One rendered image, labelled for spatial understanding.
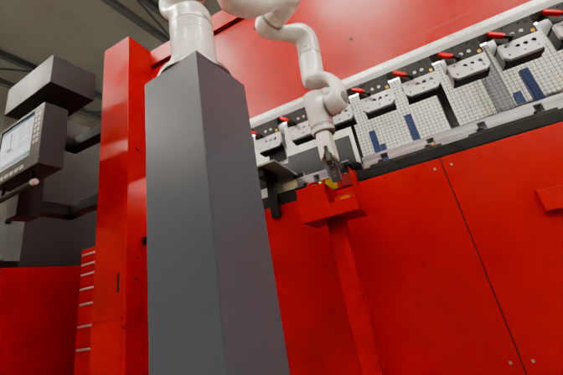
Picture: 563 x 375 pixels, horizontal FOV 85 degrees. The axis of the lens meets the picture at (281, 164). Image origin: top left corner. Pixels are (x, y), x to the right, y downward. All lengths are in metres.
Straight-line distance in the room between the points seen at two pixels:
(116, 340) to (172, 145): 1.35
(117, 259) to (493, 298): 1.69
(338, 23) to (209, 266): 1.57
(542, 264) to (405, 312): 0.46
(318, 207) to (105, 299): 1.30
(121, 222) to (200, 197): 1.37
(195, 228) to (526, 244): 1.07
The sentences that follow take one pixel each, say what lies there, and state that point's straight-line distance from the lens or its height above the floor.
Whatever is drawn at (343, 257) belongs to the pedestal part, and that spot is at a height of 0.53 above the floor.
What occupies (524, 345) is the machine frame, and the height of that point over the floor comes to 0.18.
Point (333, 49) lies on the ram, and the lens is 1.81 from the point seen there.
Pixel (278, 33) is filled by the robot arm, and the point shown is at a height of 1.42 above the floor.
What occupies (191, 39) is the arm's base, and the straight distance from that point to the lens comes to 0.89.
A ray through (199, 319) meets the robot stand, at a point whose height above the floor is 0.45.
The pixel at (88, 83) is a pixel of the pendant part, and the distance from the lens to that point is 2.33.
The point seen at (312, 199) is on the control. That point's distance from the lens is 1.07.
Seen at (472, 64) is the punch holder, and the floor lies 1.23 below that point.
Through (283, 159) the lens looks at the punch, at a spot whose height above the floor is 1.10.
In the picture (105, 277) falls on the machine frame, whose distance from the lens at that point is 1.99.
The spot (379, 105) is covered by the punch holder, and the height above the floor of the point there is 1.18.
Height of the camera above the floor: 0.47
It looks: 22 degrees up
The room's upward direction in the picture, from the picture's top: 11 degrees counter-clockwise
